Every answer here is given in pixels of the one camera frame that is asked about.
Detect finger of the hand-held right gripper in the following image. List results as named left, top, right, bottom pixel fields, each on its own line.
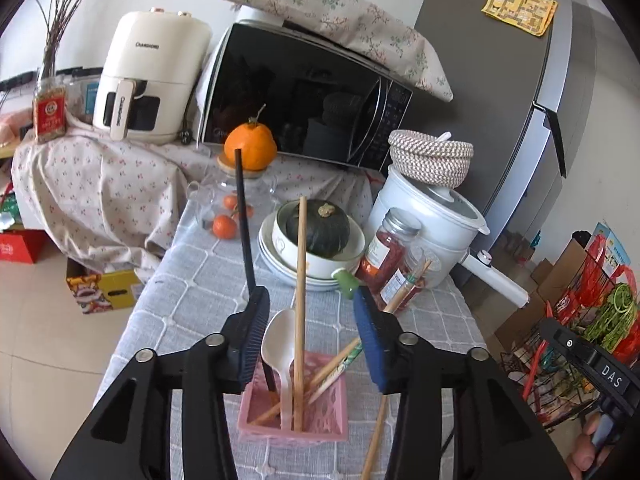
left=539, top=317, right=600, bottom=367

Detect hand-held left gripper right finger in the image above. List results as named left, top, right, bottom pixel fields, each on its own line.
left=352, top=287, right=576, bottom=480

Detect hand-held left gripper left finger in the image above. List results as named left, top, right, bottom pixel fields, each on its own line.
left=50, top=286, right=271, bottom=480

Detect white plastic spoon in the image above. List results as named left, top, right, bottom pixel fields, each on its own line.
left=261, top=308, right=297, bottom=431

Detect green patterned wooden chopstick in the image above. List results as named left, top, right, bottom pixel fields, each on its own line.
left=305, top=259, right=432, bottom=393
left=306, top=270, right=426, bottom=406

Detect pink perforated utensil holder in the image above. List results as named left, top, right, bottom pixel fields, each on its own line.
left=237, top=351, right=349, bottom=443

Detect black chopstick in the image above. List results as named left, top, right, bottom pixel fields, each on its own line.
left=234, top=149, right=277, bottom=393

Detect person's right hand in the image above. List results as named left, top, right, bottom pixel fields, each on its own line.
left=567, top=415, right=609, bottom=480

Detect brown cardboard box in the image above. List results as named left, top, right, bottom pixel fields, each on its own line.
left=492, top=290, right=551, bottom=356
left=530, top=240, right=596, bottom=301

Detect green leafy vegetables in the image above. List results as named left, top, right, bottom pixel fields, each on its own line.
left=582, top=282, right=638, bottom=356

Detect clear jar of red chilies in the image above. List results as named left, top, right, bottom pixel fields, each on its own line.
left=382, top=250, right=441, bottom=313
left=357, top=208, right=422, bottom=306

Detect red plastic bag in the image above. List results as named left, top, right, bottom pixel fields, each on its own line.
left=550, top=232, right=640, bottom=361

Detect dark green kabocha squash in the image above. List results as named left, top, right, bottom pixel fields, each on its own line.
left=276, top=199, right=352, bottom=257

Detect white electric pot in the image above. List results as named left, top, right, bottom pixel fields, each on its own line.
left=367, top=165, right=531, bottom=308

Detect glass teapot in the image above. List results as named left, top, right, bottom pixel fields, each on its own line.
left=186, top=152, right=279, bottom=241

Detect yellow printed cardboard box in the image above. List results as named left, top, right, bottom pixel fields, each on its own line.
left=66, top=259, right=144, bottom=315

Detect large orange with stem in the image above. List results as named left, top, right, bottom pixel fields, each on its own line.
left=223, top=105, right=277, bottom=172

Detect white small-flower tablecloth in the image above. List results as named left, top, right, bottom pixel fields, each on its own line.
left=11, top=122, right=386, bottom=281

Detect black microwave oven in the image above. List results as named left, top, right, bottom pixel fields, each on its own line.
left=197, top=20, right=413, bottom=173

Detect red box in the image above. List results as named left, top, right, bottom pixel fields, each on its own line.
left=0, top=230, right=48, bottom=265

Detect grey refrigerator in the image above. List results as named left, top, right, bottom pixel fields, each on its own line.
left=412, top=0, right=608, bottom=261

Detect glass jar with red label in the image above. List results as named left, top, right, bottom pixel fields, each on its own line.
left=32, top=77, right=68, bottom=145

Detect clear plastic container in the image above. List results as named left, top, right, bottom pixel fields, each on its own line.
left=55, top=67, right=108, bottom=126

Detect cream air fryer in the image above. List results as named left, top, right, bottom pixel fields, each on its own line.
left=92, top=8, right=212, bottom=146

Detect yellow paper flyer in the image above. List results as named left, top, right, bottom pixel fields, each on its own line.
left=481, top=0, right=558, bottom=37

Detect floral cloth cover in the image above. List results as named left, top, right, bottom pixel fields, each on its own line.
left=202, top=0, right=453, bottom=103

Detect dried twigs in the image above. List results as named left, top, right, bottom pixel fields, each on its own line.
left=32, top=0, right=118, bottom=83

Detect black wire rack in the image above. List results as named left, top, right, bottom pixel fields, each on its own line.
left=500, top=247, right=640, bottom=431

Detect white bowl with green handle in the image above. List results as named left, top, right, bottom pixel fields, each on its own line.
left=271, top=210, right=367, bottom=301

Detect woven rope basket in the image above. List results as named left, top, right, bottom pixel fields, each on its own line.
left=388, top=130, right=474, bottom=190

